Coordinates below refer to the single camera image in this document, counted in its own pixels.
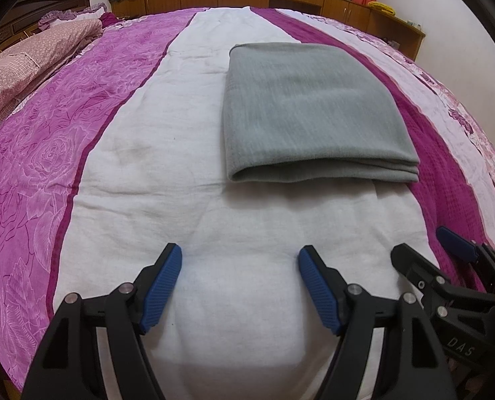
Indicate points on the pink pillow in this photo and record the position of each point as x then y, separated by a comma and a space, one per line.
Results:
30, 58

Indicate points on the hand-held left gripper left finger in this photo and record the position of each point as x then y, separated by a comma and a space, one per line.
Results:
164, 287

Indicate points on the yellow item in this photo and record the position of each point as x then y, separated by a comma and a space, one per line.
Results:
381, 7

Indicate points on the white pillow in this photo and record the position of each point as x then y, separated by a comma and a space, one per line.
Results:
93, 10

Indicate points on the dark wooden headboard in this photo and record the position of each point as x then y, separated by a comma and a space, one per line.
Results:
30, 12

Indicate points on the grey towel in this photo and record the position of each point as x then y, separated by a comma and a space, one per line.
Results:
314, 104

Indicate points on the pink and white bedspread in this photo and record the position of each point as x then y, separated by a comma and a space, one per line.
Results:
147, 154

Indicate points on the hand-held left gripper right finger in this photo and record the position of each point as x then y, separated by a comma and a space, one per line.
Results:
318, 291

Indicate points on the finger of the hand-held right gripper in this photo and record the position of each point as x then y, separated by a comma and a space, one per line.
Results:
410, 262
456, 243

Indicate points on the purple ruffled pillow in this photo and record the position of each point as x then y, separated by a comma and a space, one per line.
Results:
58, 16

